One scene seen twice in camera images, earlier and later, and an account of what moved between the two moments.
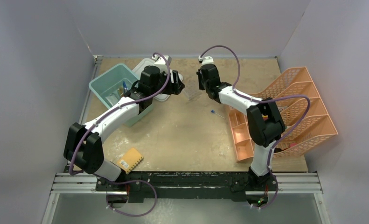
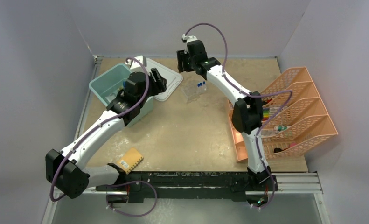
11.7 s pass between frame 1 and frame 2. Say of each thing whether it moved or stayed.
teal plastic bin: stayed
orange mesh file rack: stayed
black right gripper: moved
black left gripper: moved
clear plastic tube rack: stayed
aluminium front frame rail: stayed
